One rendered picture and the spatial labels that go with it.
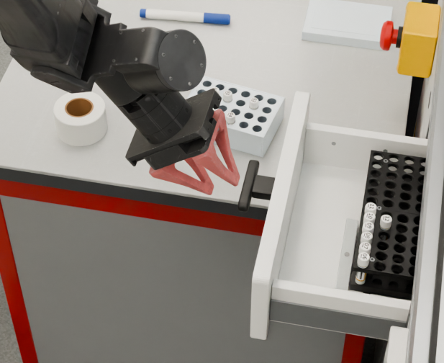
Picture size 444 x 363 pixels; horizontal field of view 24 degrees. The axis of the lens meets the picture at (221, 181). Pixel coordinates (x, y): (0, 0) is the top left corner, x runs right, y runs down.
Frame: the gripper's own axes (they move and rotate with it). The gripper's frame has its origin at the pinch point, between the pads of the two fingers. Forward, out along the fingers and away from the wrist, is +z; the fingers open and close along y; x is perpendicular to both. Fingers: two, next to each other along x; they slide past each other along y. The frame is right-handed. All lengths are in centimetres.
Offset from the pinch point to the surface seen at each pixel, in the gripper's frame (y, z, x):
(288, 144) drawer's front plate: 3.7, 5.0, 9.0
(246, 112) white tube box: -10.6, 10.6, 26.7
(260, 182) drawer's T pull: 0.8, 5.0, 4.1
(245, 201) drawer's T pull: 0.0, 4.4, 0.9
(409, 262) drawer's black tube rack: 14.2, 16.2, -2.7
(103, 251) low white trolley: -37.1, 16.3, 15.1
